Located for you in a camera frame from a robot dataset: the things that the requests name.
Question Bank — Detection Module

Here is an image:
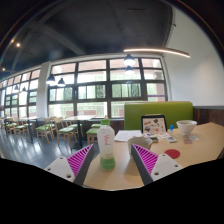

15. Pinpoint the group of green-seated wooden chairs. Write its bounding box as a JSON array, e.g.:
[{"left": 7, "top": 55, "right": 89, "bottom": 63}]
[{"left": 1, "top": 115, "right": 102, "bottom": 148}]

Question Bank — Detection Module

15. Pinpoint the green upholstered bench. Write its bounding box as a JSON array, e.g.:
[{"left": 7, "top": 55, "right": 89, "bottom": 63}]
[{"left": 123, "top": 101, "right": 194, "bottom": 132}]

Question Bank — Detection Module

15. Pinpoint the wooden dining table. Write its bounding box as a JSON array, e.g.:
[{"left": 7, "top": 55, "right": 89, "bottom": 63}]
[{"left": 62, "top": 115, "right": 101, "bottom": 150}]

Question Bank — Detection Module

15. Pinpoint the black-framed window wall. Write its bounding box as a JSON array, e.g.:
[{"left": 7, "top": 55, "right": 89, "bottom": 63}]
[{"left": 0, "top": 57, "right": 168, "bottom": 119}]

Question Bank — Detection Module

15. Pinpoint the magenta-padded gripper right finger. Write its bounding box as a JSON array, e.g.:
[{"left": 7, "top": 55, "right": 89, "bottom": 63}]
[{"left": 130, "top": 143, "right": 184, "bottom": 186}]

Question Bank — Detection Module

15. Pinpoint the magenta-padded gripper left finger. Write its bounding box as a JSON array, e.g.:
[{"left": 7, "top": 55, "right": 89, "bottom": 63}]
[{"left": 44, "top": 143, "right": 96, "bottom": 187}]

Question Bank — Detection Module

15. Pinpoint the long linear ceiling light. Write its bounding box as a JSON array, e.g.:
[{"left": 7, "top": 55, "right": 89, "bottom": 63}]
[{"left": 123, "top": 46, "right": 191, "bottom": 59}]

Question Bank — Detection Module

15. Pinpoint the white paper sheet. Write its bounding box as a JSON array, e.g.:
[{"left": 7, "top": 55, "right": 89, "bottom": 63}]
[{"left": 114, "top": 129, "right": 144, "bottom": 143}]

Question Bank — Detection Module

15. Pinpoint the grey ceramic cup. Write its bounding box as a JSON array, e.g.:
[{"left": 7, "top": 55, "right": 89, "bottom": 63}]
[{"left": 127, "top": 135, "right": 154, "bottom": 158}]

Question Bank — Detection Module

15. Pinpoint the white green-capped drink bottle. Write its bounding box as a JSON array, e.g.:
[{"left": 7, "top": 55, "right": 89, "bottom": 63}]
[{"left": 96, "top": 118, "right": 117, "bottom": 170}]

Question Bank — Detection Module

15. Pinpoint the white ceramic bowl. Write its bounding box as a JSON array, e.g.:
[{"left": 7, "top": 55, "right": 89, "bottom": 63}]
[{"left": 175, "top": 119, "right": 198, "bottom": 137}]

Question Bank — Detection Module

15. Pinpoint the small white card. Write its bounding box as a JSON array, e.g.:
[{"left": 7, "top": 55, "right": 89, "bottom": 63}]
[{"left": 165, "top": 135, "right": 178, "bottom": 144}]

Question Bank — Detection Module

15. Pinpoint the flat round red coaster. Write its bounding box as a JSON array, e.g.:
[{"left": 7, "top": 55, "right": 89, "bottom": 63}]
[{"left": 164, "top": 148, "right": 181, "bottom": 160}]

